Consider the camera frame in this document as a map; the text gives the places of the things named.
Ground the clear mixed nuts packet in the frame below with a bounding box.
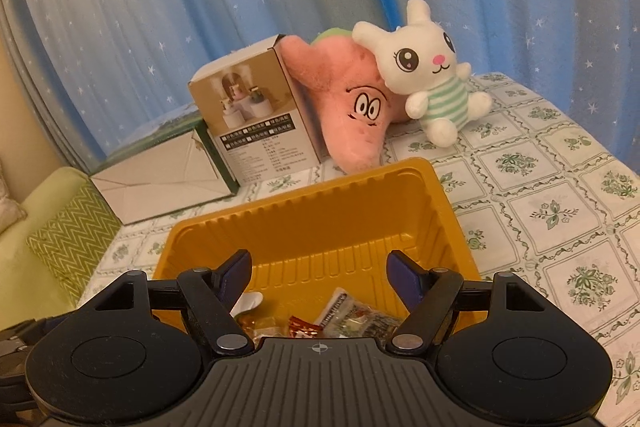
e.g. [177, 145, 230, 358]
[316, 287, 401, 343]

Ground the red foil candy packet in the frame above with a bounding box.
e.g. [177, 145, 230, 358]
[288, 315, 323, 339]

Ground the white bunny plush toy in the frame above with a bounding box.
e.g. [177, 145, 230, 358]
[352, 0, 492, 148]

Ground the green floral tablecloth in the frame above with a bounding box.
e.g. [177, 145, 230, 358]
[84, 73, 639, 426]

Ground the silver green snack bag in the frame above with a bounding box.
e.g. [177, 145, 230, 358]
[231, 291, 264, 317]

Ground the white flat cardboard box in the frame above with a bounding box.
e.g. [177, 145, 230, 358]
[91, 103, 239, 225]

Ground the green chevron cushion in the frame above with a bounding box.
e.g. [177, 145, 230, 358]
[26, 181, 122, 305]

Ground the beige cushion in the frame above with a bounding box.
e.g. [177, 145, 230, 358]
[0, 166, 28, 233]

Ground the yellow-green sofa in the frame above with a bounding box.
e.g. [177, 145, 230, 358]
[1, 167, 92, 329]

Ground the pink star plush toy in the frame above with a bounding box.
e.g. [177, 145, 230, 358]
[278, 28, 408, 175]

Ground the orange plastic tray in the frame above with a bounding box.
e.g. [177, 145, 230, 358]
[153, 158, 480, 326]

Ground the brown product box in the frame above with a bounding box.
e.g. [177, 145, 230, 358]
[188, 35, 322, 184]

